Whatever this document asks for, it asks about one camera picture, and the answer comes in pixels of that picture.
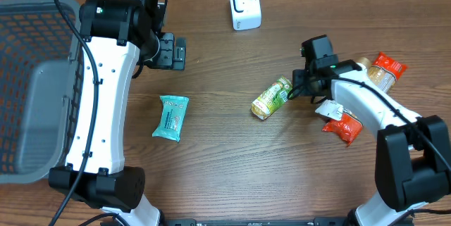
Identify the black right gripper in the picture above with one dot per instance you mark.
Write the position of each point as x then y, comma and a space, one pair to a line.
298, 79

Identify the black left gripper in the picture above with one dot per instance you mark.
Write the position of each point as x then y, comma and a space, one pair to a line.
173, 52

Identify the white tube gold cap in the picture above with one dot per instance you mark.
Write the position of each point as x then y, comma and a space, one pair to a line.
330, 108

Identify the green snack pouch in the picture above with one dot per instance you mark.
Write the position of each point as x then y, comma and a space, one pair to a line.
269, 101

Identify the teal wet wipes pack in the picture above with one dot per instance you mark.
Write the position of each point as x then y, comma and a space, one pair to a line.
172, 117

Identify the orange spaghetti packet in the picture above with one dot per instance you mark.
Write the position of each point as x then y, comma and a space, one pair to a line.
384, 73

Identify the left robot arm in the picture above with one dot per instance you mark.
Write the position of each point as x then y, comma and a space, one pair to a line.
118, 39

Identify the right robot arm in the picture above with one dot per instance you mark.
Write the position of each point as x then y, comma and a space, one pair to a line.
412, 152

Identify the white barcode scanner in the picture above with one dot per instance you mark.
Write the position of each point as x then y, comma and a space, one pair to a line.
246, 14

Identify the grey plastic shopping basket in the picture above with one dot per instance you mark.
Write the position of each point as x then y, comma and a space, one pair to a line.
41, 81

